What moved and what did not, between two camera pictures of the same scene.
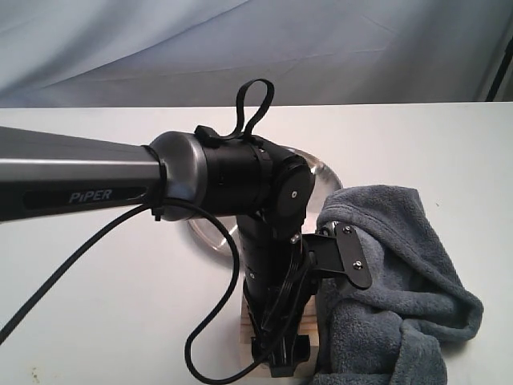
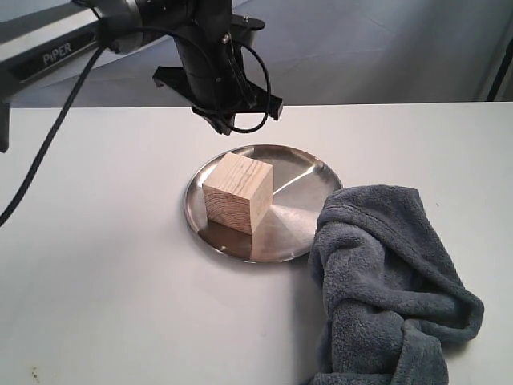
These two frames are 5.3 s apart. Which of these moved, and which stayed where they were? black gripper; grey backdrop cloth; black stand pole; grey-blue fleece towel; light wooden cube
Moved: light wooden cube; black gripper
Stayed: black stand pole; grey-blue fleece towel; grey backdrop cloth
